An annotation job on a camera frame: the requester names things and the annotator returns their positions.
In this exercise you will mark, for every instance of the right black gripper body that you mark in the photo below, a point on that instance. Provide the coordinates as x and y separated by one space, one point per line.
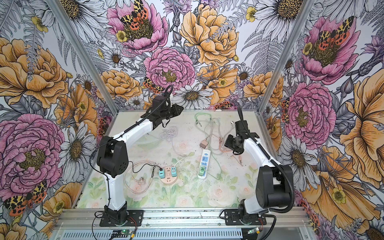
232 144

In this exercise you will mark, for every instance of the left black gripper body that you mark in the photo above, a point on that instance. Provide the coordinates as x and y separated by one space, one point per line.
170 112

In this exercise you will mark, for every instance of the white blue power strip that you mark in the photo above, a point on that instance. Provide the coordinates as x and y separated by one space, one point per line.
204 161

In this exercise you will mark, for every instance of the green charger adapter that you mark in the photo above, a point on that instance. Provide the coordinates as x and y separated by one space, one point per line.
202 172

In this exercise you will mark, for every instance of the teal charger with white cable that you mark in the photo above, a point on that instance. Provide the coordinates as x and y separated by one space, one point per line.
173 172

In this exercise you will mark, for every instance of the teal charger with black cable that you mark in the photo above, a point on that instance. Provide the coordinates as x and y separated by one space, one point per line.
162 174

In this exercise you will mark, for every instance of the round pink power socket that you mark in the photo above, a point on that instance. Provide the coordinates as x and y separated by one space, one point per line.
168 178

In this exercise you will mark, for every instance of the pink charger adapter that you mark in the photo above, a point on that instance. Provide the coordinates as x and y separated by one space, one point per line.
204 144

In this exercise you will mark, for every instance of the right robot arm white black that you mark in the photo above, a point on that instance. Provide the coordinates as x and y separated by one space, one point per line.
274 191

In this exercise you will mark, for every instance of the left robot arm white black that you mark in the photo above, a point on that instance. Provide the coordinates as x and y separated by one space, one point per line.
113 160

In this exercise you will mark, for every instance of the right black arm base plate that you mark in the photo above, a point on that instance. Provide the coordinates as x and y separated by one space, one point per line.
234 217

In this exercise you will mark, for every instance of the aluminium front rail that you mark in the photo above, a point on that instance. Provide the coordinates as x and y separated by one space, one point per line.
176 218

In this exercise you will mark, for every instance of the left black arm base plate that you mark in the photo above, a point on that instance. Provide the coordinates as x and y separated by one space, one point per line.
130 218

